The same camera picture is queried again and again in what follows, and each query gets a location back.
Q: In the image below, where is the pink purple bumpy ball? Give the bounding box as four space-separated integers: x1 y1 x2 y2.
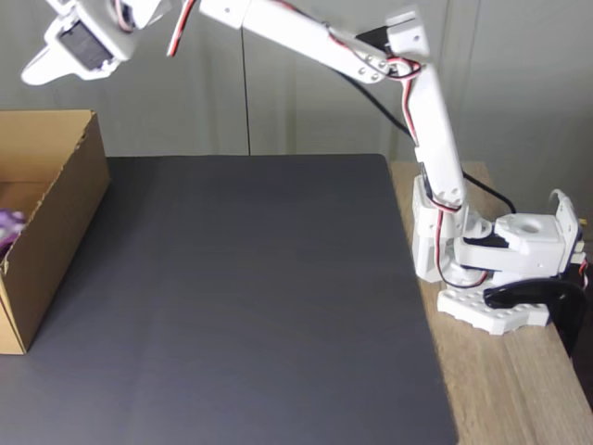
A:
0 208 27 254

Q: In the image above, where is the brown cardboard box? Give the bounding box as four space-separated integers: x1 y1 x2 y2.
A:
0 108 112 356

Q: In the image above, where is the dark grey table mat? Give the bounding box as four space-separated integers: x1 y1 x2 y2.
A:
0 154 460 445

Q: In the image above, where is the black table clamp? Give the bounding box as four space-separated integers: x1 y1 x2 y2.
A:
484 279 587 358

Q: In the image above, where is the black camera cable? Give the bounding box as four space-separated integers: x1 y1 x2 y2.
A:
340 69 516 217

